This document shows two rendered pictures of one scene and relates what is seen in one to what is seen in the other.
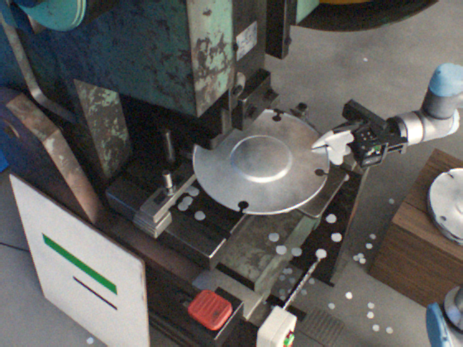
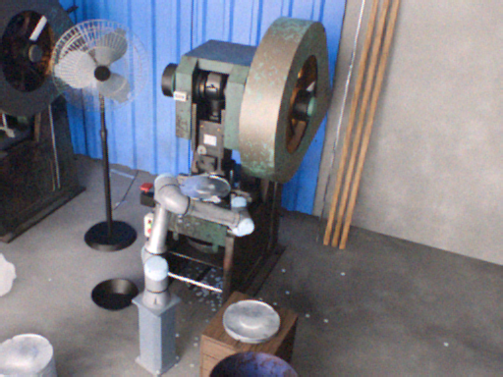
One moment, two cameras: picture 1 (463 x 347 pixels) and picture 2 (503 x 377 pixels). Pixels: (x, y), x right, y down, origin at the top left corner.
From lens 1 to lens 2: 3.02 m
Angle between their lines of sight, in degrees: 59
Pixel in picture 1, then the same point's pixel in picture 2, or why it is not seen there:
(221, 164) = (199, 181)
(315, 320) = (187, 293)
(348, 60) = (436, 333)
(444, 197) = (253, 307)
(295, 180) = (195, 193)
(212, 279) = not seen: hidden behind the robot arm
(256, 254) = not seen: hidden behind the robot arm
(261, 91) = (208, 160)
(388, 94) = (406, 356)
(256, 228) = not seen: hidden behind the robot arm
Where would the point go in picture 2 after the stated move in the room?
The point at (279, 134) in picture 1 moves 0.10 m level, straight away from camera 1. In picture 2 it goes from (218, 190) to (235, 190)
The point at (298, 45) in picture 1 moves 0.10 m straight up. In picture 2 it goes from (437, 303) to (441, 292)
